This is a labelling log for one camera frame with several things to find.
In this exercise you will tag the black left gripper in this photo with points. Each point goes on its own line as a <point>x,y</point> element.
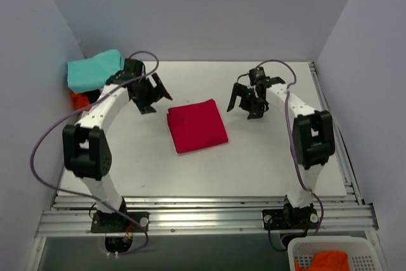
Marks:
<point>149,92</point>

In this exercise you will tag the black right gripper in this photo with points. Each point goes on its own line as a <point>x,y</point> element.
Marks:
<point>246,101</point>

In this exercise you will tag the red t-shirt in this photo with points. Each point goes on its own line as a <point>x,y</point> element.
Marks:
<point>196,126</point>

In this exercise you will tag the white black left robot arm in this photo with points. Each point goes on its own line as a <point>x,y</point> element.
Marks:
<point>85,147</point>

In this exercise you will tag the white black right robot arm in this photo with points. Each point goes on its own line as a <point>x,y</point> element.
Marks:
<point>310,132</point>

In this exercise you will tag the black folded t-shirt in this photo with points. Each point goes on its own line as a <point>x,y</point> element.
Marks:
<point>93,95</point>

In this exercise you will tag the teal folded t-shirt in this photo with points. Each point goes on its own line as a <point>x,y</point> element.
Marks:
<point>92,73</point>

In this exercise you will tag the orange folded t-shirt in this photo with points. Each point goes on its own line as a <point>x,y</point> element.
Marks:
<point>80,101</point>

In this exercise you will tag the orange t-shirt in basket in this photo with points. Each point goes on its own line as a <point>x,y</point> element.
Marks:
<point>327,261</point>

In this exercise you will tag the white plastic laundry basket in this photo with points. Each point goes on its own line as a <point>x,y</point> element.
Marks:
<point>361,253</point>

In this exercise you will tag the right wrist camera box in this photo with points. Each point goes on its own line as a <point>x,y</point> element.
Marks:
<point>257,76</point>

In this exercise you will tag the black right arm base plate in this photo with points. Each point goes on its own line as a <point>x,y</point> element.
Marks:
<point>278,219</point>

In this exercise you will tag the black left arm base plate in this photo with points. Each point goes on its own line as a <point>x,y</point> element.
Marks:
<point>108,223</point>

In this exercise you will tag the aluminium frame rails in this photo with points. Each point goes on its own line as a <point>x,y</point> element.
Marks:
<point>217,191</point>

